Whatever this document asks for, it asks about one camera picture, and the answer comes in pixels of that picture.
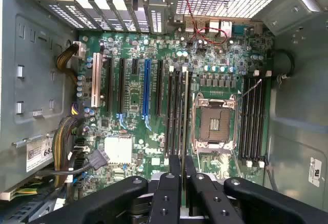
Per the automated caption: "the black RAM slot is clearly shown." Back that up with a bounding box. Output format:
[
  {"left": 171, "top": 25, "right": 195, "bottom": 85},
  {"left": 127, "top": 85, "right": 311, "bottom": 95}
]
[
  {"left": 250, "top": 77, "right": 260, "bottom": 162},
  {"left": 244, "top": 76, "right": 254, "bottom": 160},
  {"left": 187, "top": 70, "right": 193, "bottom": 157},
  {"left": 239, "top": 76, "right": 249, "bottom": 159},
  {"left": 163, "top": 66, "right": 174, "bottom": 157},
  {"left": 255, "top": 77, "right": 266, "bottom": 168},
  {"left": 178, "top": 66, "right": 186, "bottom": 157},
  {"left": 171, "top": 66, "right": 180, "bottom": 157}
]

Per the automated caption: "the blue expansion slot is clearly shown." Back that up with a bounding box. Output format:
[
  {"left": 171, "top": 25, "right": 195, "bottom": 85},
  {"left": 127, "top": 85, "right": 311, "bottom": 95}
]
[{"left": 141, "top": 59, "right": 153, "bottom": 131}]

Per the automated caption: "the long black expansion slot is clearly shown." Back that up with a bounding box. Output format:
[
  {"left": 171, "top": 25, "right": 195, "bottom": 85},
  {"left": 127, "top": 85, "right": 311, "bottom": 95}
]
[
  {"left": 155, "top": 59, "right": 164, "bottom": 116},
  {"left": 117, "top": 57, "right": 126, "bottom": 130},
  {"left": 106, "top": 57, "right": 114, "bottom": 115}
]

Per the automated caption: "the white expansion slot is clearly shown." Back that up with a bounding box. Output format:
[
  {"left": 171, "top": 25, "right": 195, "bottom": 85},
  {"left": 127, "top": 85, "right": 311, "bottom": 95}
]
[{"left": 91, "top": 52, "right": 103, "bottom": 108}]

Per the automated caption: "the perforated metal slot cover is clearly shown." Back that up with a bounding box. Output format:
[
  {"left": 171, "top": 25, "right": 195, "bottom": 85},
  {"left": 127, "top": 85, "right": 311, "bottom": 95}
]
[
  {"left": 65, "top": 2, "right": 99, "bottom": 31},
  {"left": 106, "top": 0, "right": 134, "bottom": 33},
  {"left": 38, "top": 0, "right": 79, "bottom": 30},
  {"left": 143, "top": 0, "right": 166, "bottom": 34},
  {"left": 87, "top": 0, "right": 116, "bottom": 32}
]

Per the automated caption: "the silver chipset heatsink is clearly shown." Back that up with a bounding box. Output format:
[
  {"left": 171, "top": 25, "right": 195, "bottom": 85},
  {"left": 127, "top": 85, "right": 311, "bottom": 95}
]
[{"left": 104, "top": 136, "right": 133, "bottom": 164}]

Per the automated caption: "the silver CPU socket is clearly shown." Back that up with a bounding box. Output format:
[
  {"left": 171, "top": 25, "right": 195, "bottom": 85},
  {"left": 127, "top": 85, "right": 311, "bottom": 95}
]
[{"left": 191, "top": 93, "right": 239, "bottom": 154}]

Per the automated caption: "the white certification label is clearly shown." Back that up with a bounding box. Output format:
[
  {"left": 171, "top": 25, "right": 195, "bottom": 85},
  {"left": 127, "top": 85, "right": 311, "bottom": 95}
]
[{"left": 308, "top": 156, "right": 323, "bottom": 188}]

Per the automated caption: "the green motherboard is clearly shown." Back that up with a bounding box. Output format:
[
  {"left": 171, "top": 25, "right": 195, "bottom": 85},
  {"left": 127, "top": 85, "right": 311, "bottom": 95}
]
[{"left": 76, "top": 29, "right": 273, "bottom": 204}]

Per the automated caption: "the grey metal PC case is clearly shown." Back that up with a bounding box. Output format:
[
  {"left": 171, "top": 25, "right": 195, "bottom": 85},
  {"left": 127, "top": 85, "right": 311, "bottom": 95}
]
[{"left": 0, "top": 0, "right": 328, "bottom": 224}]

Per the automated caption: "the white barcode label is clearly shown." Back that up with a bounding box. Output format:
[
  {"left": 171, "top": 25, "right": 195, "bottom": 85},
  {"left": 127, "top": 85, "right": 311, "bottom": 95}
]
[{"left": 26, "top": 141, "right": 55, "bottom": 173}]

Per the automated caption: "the silver rear port block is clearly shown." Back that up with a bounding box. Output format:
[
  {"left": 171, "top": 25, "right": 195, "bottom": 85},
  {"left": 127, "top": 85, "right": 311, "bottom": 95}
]
[{"left": 186, "top": 18, "right": 233, "bottom": 34}]

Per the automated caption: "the black wire with grey plug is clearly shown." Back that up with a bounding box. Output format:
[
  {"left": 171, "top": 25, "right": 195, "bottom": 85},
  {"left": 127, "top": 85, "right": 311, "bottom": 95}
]
[{"left": 35, "top": 149, "right": 111, "bottom": 176}]

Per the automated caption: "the thick yellow black wire bundle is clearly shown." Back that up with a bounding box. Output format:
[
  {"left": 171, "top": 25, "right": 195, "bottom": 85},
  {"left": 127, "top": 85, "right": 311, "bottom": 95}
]
[{"left": 53, "top": 115, "right": 87, "bottom": 173}]

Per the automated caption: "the thin grey wire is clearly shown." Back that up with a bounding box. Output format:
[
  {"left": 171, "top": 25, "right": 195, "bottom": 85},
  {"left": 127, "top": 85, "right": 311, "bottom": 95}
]
[{"left": 241, "top": 78, "right": 263, "bottom": 98}]

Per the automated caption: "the yellow green wire bundle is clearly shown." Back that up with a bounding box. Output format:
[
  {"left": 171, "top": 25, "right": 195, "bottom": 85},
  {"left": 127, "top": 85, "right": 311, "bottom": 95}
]
[{"left": 0, "top": 186, "right": 38, "bottom": 201}]

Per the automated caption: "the black round cable loop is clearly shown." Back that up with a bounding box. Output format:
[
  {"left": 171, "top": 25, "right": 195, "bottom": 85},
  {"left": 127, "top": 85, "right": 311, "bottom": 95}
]
[{"left": 265, "top": 49, "right": 296, "bottom": 79}]

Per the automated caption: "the yellow black wire bundle, white plug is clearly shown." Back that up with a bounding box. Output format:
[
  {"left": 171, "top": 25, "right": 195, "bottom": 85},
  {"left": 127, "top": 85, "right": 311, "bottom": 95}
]
[{"left": 55, "top": 41, "right": 87, "bottom": 83}]

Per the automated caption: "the red and black wire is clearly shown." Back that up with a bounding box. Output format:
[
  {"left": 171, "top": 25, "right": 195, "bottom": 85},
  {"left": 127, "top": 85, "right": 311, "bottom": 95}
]
[{"left": 182, "top": 0, "right": 228, "bottom": 46}]

